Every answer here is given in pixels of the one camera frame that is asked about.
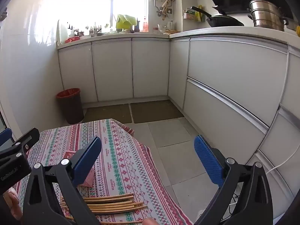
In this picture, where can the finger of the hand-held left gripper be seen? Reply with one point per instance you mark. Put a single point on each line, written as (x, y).
(5, 136)
(28, 139)

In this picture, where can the white cabinet with drawers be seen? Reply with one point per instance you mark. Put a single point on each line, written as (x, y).
(229, 79)

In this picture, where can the hanging wooden utensils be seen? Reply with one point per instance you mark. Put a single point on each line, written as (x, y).
(164, 8)

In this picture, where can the red basin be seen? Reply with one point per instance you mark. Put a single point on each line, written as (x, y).
(72, 39)

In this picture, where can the wall rack with packets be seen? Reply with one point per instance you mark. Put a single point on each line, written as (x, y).
(192, 15)

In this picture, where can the kitchen window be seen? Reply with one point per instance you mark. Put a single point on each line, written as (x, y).
(98, 0)

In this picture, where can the patterned striped tablecloth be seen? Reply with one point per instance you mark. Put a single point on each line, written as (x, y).
(121, 159)

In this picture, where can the steel steamer pot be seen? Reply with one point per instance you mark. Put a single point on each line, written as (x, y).
(267, 14)

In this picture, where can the pile of bamboo chopsticks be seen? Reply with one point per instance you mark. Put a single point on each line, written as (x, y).
(112, 206)

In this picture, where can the white cabinet with doors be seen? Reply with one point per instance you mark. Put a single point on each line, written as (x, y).
(112, 68)

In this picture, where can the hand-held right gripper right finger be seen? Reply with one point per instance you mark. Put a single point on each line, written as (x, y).
(208, 161)

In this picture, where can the red drink bottle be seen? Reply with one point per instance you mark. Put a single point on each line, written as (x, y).
(145, 25)

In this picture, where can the black wok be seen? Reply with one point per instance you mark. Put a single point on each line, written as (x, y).
(222, 21)

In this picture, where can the person's left hand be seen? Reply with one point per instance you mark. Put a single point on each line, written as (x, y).
(14, 206)

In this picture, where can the brown bin with red bag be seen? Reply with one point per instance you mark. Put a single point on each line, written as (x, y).
(70, 107)

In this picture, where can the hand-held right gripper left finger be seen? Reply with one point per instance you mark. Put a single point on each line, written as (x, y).
(88, 163)

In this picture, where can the white kettle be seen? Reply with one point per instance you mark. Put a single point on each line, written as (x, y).
(170, 25)

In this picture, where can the brown woven tray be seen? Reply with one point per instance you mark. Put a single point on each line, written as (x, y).
(172, 31)

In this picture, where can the red paper packet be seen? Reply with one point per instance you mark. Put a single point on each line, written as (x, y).
(69, 155)

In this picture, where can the pink plastic basket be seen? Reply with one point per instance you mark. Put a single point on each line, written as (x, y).
(89, 177)

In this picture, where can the green cloth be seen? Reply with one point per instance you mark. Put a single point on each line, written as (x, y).
(125, 21)

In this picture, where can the white bottle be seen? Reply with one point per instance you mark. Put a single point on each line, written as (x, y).
(72, 30)

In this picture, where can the glass jar with red lid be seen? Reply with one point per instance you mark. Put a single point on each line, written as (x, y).
(155, 30)

